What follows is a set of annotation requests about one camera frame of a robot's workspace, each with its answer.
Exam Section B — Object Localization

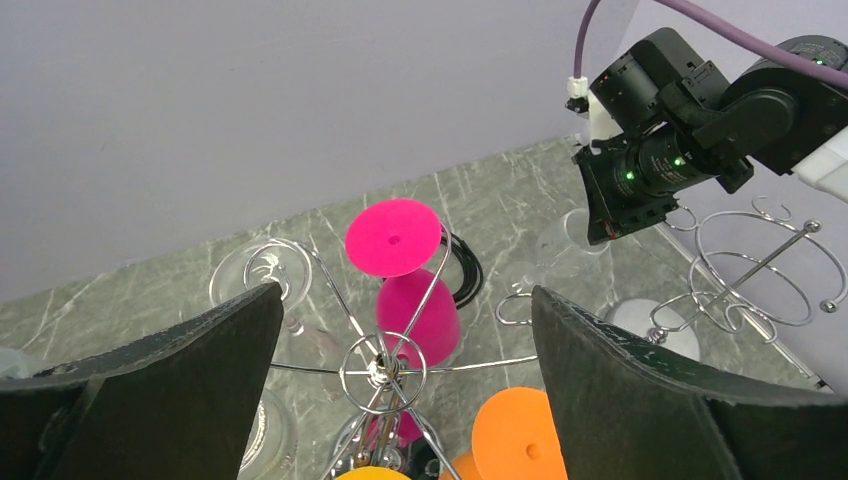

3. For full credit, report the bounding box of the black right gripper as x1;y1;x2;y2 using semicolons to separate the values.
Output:
573;125;717;245

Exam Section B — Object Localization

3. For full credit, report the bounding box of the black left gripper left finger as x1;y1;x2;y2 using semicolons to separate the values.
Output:
1;283;284;479

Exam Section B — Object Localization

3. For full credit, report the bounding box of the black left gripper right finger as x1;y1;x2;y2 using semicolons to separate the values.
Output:
531;286;847;479

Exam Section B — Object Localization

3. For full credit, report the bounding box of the orange wine glass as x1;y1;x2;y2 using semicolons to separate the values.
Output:
453;387;568;480

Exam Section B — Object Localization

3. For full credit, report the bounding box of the pink wine glass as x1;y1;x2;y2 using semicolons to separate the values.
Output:
345;198;462;444

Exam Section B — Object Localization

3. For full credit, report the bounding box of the clear wine glass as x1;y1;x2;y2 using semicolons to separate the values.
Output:
502;261;546;294
238;388;298;479
208;238;344;401

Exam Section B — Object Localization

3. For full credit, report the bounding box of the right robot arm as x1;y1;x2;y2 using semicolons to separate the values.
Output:
574;27;847;245

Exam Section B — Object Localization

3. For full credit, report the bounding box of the clear tumbler glass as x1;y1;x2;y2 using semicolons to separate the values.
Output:
535;208;609;278

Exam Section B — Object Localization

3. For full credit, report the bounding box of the yellow wine glass left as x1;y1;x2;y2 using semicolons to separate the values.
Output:
336;466;410;480

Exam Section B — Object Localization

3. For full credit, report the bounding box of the chrome wine glass rack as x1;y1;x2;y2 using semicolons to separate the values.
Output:
270;224;538;479

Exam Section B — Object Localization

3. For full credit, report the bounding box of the clear plastic storage box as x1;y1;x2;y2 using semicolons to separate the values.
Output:
0;348;38;379

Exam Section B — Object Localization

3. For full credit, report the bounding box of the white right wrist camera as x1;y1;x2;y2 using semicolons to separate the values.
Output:
565;76;623;146

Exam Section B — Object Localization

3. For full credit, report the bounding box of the black coiled cable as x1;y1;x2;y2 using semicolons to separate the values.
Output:
440;231;485;309

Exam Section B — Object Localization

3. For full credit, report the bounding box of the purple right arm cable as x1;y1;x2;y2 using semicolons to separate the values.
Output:
572;0;848;91

